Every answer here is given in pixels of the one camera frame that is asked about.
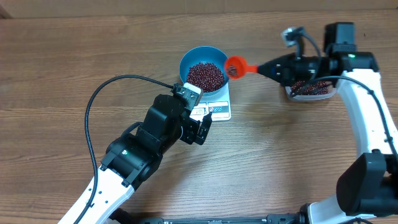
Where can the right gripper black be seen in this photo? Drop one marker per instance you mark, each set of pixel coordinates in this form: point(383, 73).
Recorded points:
point(288, 66)

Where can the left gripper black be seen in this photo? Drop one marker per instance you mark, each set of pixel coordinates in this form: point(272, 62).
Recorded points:
point(191, 135)

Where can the red measuring scoop blue handle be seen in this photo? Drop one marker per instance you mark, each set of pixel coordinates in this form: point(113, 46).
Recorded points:
point(241, 65)

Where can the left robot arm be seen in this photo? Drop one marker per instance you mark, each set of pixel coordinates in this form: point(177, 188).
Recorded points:
point(134, 156)

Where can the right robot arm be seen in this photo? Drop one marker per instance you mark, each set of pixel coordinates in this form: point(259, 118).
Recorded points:
point(368, 188)

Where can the white digital kitchen scale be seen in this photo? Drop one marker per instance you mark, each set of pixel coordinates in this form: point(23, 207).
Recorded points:
point(217, 103)

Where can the red beans in scoop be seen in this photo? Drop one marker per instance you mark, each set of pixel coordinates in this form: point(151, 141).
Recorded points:
point(232, 72)

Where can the red beans in bowl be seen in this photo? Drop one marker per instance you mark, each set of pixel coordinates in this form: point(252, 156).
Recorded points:
point(206, 76)

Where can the blue plastic bowl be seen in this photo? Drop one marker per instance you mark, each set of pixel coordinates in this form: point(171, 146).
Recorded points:
point(202, 54)

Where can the red adzuki beans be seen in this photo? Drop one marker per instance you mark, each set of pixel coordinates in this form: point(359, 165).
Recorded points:
point(311, 88)

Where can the clear plastic food container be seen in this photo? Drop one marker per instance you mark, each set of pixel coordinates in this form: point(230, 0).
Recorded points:
point(305, 98)

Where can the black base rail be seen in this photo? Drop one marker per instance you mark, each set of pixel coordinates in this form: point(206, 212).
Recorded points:
point(123, 216)

